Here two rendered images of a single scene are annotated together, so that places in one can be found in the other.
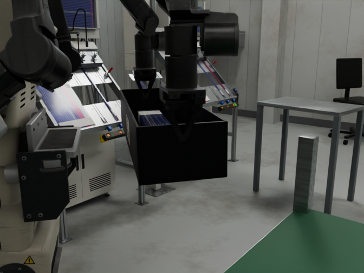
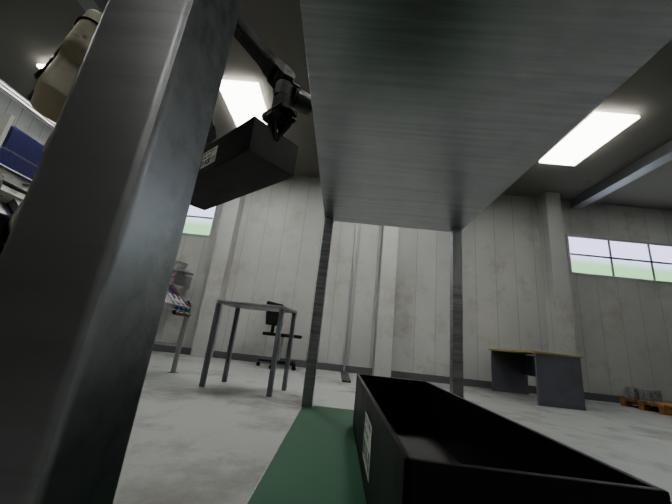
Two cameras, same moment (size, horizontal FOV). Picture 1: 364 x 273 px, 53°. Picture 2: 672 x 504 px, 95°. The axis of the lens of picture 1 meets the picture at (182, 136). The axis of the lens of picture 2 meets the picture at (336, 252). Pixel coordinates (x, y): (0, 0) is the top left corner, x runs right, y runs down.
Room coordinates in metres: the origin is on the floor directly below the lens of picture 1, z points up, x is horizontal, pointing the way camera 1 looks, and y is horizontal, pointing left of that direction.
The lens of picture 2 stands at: (-0.13, 0.30, 0.53)
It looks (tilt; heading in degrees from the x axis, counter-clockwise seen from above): 16 degrees up; 324
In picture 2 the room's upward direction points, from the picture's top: 6 degrees clockwise
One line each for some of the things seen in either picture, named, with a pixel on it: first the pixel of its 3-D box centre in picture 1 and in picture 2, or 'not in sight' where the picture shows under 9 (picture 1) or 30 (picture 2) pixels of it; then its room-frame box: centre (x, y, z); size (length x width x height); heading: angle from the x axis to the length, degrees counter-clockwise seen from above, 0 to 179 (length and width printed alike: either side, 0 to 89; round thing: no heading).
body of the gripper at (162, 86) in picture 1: (181, 76); (280, 108); (0.65, 0.00, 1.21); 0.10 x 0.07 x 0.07; 12
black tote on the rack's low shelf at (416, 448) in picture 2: not in sight; (421, 438); (0.19, -0.13, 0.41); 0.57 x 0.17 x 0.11; 141
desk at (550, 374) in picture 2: not in sight; (531, 375); (2.01, -5.25, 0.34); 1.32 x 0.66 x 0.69; 142
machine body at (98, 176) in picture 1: (56, 163); not in sight; (2.86, 1.03, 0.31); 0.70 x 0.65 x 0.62; 141
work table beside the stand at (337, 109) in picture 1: (305, 150); (251, 345); (2.93, -1.03, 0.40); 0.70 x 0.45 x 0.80; 43
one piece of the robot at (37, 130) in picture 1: (46, 157); not in sight; (0.87, 0.34, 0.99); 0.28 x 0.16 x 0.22; 12
